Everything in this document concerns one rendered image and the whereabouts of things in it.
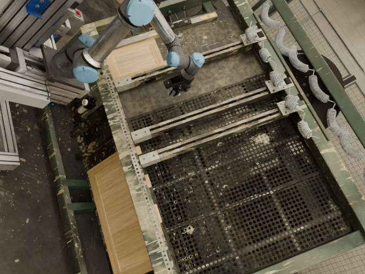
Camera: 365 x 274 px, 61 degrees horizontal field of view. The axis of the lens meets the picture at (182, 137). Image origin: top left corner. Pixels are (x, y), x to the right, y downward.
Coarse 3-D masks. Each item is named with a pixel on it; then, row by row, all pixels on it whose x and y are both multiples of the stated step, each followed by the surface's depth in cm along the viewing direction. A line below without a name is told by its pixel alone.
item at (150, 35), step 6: (192, 18) 249; (198, 18) 249; (210, 18) 249; (216, 18) 252; (192, 24) 248; (198, 24) 251; (174, 30) 247; (180, 30) 249; (138, 36) 243; (144, 36) 243; (150, 36) 243; (156, 36) 246; (120, 42) 242; (126, 42) 242; (132, 42) 242
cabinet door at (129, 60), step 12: (120, 48) 242; (132, 48) 242; (144, 48) 242; (156, 48) 241; (108, 60) 238; (120, 60) 238; (132, 60) 238; (144, 60) 238; (156, 60) 237; (120, 72) 234; (132, 72) 234
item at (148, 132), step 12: (276, 84) 216; (288, 84) 216; (240, 96) 217; (252, 96) 217; (264, 96) 219; (204, 108) 214; (216, 108) 218; (228, 108) 216; (168, 120) 212; (180, 120) 215; (192, 120) 212; (132, 132) 209; (144, 132) 209; (156, 132) 209; (168, 132) 216
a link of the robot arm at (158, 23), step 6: (156, 6) 149; (156, 12) 149; (156, 18) 151; (162, 18) 153; (156, 24) 153; (162, 24) 154; (168, 24) 160; (156, 30) 157; (162, 30) 157; (168, 30) 159; (162, 36) 160; (168, 36) 161; (174, 36) 164; (168, 42) 164; (174, 42) 166; (168, 48) 167
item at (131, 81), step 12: (240, 36) 232; (264, 36) 232; (216, 48) 233; (228, 48) 236; (240, 48) 234; (144, 72) 227; (156, 72) 227; (168, 72) 229; (120, 84) 224; (132, 84) 226
